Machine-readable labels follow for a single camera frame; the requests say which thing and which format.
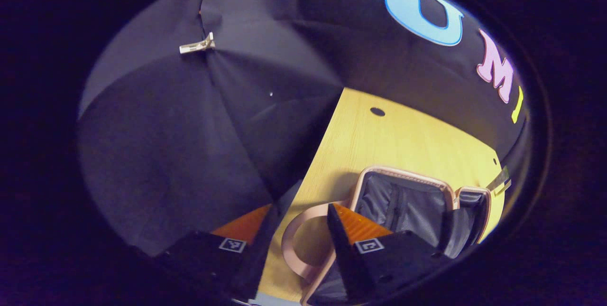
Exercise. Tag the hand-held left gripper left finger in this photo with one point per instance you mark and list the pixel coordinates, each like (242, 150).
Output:
(258, 254)

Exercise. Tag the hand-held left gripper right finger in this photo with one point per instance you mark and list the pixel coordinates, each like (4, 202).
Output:
(342, 258)

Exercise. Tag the pink suitcase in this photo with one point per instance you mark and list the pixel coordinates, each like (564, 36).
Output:
(408, 206)

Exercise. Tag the black backdrop cloth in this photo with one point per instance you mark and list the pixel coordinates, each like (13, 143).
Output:
(180, 144)

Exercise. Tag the pale clothes peg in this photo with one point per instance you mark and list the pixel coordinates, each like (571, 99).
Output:
(197, 46)

